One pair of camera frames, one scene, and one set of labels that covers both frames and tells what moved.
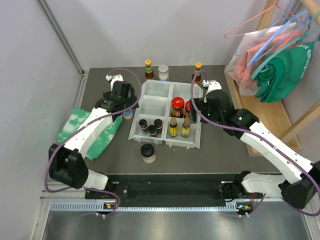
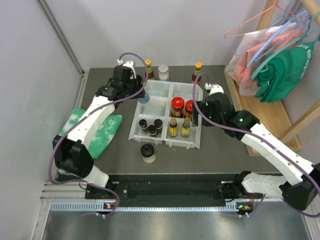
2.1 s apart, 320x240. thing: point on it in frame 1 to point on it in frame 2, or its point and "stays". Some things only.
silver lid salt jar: (163, 73) stays
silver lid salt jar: (128, 114) to (144, 100)
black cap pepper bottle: (143, 124) stays
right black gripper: (202, 105) stays
